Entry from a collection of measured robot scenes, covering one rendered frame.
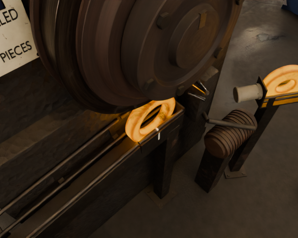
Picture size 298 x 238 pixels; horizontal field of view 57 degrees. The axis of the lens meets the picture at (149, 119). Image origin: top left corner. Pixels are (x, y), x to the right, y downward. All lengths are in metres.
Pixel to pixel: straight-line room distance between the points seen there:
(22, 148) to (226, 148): 0.73
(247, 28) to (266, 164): 1.27
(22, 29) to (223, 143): 0.80
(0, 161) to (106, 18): 0.43
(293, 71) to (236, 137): 0.32
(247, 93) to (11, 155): 0.78
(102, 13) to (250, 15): 2.36
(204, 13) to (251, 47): 1.90
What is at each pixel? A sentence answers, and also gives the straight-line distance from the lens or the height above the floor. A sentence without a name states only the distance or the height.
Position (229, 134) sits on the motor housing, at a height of 0.53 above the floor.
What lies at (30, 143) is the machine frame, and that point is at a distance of 0.72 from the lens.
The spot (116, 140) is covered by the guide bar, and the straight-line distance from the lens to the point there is 0.87.
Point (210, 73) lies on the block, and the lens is 0.93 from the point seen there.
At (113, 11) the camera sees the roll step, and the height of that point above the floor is 1.21.
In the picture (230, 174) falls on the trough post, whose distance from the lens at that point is 1.64.
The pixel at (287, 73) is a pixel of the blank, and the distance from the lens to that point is 1.06.
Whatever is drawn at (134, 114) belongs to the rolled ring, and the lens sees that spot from 0.78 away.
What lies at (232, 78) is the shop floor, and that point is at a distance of 2.09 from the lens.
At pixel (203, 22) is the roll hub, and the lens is 0.51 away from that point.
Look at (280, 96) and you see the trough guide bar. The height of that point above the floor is 0.68.
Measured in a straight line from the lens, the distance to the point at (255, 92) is 1.07.
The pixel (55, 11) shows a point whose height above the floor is 1.22.
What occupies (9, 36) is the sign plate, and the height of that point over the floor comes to 1.13.
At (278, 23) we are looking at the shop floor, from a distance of 2.73.
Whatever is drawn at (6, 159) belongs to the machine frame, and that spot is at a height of 0.87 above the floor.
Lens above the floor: 1.44
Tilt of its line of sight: 54 degrees down
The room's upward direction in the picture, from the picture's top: straight up
